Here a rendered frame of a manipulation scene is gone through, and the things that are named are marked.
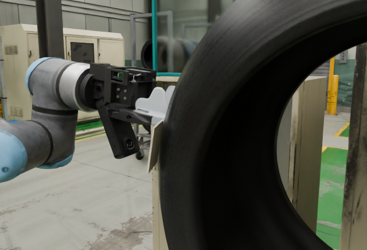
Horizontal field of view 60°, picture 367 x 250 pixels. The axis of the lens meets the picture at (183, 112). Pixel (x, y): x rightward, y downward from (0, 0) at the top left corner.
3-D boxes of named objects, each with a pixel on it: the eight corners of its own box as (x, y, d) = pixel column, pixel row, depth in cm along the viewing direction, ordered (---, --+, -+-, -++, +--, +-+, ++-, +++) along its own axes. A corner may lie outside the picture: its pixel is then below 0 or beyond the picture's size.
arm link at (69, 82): (58, 111, 59) (99, 105, 67) (75, 116, 56) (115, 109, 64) (59, 62, 57) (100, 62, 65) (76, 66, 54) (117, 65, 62)
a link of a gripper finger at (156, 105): (180, 93, 44) (131, 83, 49) (176, 133, 46) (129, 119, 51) (192, 91, 47) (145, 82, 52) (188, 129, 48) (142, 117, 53)
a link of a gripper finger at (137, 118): (145, 117, 47) (104, 106, 52) (144, 127, 47) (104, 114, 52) (165, 113, 51) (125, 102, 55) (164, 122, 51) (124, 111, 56)
